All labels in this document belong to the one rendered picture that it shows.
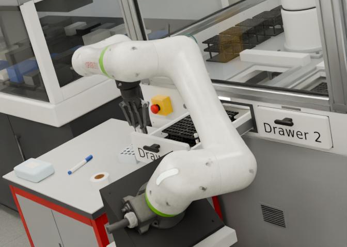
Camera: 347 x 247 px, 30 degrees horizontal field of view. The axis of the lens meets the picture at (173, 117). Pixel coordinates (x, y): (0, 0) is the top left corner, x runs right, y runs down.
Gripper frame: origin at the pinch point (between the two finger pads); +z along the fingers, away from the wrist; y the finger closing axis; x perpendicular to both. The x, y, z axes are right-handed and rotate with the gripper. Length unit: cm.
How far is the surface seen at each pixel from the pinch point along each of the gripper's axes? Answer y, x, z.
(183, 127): -22.8, 4.2, -6.2
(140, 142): -13.1, 17.2, -6.3
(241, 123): -41.1, -5.1, -3.8
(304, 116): -67, -2, -9
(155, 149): -23.7, 23.4, -7.4
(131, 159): 0.5, 9.2, 5.8
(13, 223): 146, -36, 84
